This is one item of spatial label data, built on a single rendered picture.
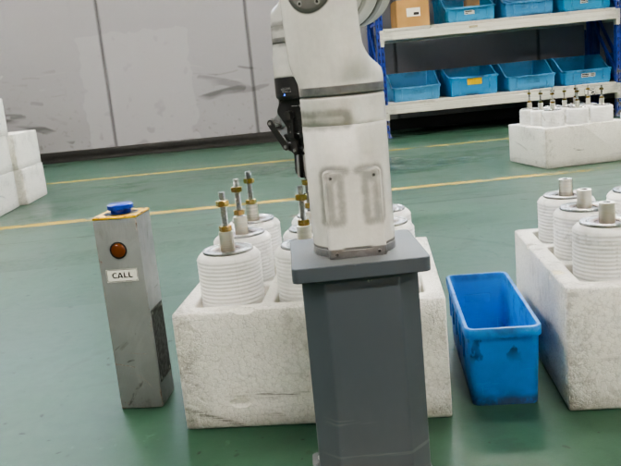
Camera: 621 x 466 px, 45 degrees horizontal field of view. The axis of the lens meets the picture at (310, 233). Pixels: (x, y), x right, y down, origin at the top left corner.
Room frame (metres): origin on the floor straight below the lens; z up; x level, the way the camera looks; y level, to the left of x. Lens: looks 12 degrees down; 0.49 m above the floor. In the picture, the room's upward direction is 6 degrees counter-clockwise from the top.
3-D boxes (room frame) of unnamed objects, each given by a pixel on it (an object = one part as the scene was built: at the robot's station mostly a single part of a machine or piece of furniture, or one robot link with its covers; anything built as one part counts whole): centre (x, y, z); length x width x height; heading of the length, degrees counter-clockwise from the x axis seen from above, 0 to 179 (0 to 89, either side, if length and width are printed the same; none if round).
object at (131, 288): (1.15, 0.29, 0.16); 0.07 x 0.07 x 0.31; 84
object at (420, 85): (5.86, -0.89, 0.36); 0.50 x 0.38 x 0.21; 1
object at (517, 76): (5.86, -1.75, 0.36); 0.50 x 0.38 x 0.21; 2
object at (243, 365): (1.20, 0.00, 0.09); 0.39 x 0.39 x 0.18; 84
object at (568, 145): (3.48, -1.24, 0.09); 0.39 x 0.39 x 0.18; 8
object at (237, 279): (1.09, 0.13, 0.16); 0.10 x 0.10 x 0.18
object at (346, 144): (0.82, -0.05, 0.39); 0.09 x 0.09 x 0.17; 1
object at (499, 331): (1.15, -0.28, 0.06); 0.30 x 0.11 x 0.12; 174
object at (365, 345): (0.82, -0.05, 0.15); 0.15 x 0.15 x 0.30; 1
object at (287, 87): (1.20, 0.00, 0.46); 0.08 x 0.08 x 0.09
